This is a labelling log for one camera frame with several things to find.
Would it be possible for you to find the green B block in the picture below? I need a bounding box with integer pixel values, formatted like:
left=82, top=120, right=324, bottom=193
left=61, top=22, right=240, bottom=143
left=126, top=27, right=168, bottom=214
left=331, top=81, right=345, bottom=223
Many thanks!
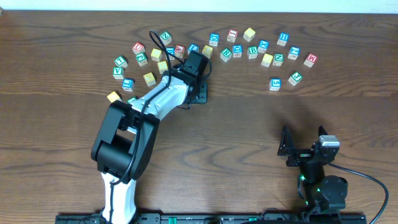
left=247, top=46, right=258, bottom=59

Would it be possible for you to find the yellow o block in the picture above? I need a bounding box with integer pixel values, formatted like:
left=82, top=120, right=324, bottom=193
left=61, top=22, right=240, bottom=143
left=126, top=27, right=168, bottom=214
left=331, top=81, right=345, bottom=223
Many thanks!
left=261, top=54, right=274, bottom=67
left=201, top=45, right=213, bottom=58

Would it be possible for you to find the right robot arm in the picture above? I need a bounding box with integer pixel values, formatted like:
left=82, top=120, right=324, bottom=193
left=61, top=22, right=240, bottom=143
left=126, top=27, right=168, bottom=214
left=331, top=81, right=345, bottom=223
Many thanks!
left=277, top=126, right=348, bottom=213

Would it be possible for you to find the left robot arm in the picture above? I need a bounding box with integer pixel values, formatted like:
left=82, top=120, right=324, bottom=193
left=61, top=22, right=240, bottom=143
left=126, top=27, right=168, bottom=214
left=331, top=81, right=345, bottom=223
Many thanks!
left=91, top=52, right=211, bottom=223

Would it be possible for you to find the blue l block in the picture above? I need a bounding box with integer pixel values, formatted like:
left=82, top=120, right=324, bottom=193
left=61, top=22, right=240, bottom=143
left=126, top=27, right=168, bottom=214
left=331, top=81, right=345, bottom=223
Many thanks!
left=122, top=78, right=135, bottom=92
left=188, top=44, right=200, bottom=54

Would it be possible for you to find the red A block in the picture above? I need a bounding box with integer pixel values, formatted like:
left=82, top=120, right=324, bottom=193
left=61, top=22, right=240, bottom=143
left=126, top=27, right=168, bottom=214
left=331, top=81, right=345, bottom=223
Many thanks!
left=174, top=45, right=185, bottom=58

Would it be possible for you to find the blue P block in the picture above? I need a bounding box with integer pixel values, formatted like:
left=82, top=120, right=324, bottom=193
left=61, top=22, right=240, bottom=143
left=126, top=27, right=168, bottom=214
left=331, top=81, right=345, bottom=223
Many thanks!
left=166, top=47, right=175, bottom=60

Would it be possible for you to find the yellow S block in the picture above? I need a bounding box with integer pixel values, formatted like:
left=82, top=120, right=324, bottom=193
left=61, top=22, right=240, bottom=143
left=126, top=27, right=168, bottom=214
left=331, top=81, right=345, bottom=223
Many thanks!
left=157, top=61, right=169, bottom=75

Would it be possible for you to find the green R block upper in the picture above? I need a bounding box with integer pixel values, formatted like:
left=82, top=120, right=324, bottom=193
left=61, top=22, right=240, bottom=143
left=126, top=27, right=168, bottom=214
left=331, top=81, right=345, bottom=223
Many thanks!
left=220, top=47, right=233, bottom=62

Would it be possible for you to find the blue D block top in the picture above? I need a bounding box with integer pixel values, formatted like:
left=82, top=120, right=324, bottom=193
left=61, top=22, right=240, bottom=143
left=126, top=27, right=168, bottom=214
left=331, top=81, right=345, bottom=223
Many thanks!
left=209, top=33, right=220, bottom=47

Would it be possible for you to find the blue d block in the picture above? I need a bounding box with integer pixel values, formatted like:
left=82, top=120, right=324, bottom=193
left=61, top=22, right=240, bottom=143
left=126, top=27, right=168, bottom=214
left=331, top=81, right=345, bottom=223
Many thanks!
left=209, top=33, right=220, bottom=47
left=233, top=45, right=243, bottom=58

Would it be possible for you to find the yellow block upper left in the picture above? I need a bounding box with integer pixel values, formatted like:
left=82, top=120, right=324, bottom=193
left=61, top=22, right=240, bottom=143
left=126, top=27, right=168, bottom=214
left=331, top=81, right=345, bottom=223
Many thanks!
left=150, top=49, right=162, bottom=62

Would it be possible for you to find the green Z block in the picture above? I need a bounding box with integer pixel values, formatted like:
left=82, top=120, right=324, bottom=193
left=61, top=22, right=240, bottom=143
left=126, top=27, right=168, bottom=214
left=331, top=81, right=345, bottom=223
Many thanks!
left=160, top=31, right=172, bottom=45

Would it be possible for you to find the yellow block centre left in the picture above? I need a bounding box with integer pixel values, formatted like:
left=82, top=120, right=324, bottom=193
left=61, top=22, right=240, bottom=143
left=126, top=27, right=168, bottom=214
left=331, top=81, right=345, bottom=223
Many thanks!
left=143, top=72, right=156, bottom=86

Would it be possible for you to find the blue D block lower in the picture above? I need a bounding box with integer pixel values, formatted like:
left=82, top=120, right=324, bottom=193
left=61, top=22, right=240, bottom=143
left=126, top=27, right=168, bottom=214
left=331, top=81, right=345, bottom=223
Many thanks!
left=233, top=45, right=243, bottom=58

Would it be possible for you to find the green J block left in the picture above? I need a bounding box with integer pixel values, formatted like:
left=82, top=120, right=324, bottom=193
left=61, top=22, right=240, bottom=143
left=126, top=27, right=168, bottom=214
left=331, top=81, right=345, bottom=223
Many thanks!
left=136, top=52, right=147, bottom=67

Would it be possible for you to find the green j block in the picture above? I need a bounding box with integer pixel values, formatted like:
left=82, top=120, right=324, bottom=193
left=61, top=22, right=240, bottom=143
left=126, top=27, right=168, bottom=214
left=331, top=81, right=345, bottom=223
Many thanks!
left=136, top=52, right=147, bottom=67
left=288, top=72, right=303, bottom=86

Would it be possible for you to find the red I block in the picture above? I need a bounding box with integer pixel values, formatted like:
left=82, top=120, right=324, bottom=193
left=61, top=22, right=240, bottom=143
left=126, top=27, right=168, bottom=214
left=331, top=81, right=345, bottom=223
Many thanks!
left=226, top=29, right=238, bottom=43

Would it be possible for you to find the red U block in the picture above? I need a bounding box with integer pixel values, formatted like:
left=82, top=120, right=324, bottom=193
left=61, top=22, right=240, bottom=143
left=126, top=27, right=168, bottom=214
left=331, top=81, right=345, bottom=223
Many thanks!
left=132, top=42, right=145, bottom=55

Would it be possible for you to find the green J block right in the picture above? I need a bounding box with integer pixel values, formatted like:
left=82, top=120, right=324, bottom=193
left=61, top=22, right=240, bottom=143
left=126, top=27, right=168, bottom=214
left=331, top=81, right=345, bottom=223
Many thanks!
left=288, top=72, right=303, bottom=86

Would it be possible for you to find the blue 5 block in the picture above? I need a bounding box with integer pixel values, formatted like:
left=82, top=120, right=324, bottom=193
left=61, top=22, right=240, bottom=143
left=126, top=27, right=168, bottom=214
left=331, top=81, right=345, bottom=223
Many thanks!
left=269, top=78, right=282, bottom=91

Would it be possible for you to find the green 4 block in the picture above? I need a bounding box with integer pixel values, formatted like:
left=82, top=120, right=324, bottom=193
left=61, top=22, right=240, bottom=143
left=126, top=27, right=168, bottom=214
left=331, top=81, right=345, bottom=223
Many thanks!
left=127, top=96, right=138, bottom=103

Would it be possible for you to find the yellow block top right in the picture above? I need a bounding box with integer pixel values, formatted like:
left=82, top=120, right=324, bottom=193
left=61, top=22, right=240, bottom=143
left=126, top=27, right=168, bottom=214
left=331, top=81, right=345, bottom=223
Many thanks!
left=243, top=27, right=256, bottom=42

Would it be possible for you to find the blue L block left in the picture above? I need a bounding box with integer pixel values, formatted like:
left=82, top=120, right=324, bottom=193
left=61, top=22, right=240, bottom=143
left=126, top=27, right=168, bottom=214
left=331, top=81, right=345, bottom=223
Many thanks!
left=122, top=78, right=135, bottom=92

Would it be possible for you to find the red M block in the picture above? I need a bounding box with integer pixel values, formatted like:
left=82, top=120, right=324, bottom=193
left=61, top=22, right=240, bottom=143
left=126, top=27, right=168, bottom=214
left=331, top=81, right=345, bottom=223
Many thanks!
left=303, top=54, right=318, bottom=68

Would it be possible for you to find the green 7 block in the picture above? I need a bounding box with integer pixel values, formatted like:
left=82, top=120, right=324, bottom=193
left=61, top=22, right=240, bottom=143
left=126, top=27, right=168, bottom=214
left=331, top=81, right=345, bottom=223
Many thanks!
left=114, top=55, right=128, bottom=68

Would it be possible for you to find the green V block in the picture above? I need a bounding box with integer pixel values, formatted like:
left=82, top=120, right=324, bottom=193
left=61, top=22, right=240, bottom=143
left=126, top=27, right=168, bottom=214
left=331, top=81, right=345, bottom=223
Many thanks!
left=113, top=67, right=124, bottom=80

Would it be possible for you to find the blue X block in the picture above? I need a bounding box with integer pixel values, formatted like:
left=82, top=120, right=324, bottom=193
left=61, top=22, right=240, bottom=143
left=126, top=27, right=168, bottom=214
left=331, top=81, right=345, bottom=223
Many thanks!
left=257, top=40, right=269, bottom=54

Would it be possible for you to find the yellow block far left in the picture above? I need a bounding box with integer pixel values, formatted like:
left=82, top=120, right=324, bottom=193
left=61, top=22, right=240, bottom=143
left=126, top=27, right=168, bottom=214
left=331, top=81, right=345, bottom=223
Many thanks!
left=107, top=91, right=123, bottom=103

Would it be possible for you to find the blue H block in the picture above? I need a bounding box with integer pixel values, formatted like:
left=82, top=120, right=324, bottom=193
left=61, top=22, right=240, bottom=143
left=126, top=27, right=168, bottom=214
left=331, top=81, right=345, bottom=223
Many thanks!
left=277, top=32, right=290, bottom=47

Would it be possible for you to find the right black cable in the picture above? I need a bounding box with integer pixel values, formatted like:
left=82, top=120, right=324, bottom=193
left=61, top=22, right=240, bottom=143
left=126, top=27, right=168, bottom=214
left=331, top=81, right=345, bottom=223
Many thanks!
left=326, top=161, right=389, bottom=224

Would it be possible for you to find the black cable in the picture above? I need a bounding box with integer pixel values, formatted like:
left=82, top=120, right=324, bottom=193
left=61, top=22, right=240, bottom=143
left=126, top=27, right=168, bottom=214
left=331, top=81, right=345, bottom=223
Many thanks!
left=326, top=161, right=389, bottom=224
left=107, top=30, right=187, bottom=224

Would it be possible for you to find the left black cable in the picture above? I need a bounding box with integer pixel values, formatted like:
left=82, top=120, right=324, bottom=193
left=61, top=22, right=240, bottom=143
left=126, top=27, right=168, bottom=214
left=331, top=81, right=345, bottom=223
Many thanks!
left=107, top=30, right=187, bottom=224

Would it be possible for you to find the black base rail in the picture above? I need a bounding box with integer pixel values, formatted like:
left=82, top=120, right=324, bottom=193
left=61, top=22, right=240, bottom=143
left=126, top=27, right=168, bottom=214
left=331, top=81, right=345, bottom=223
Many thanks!
left=55, top=211, right=368, bottom=224

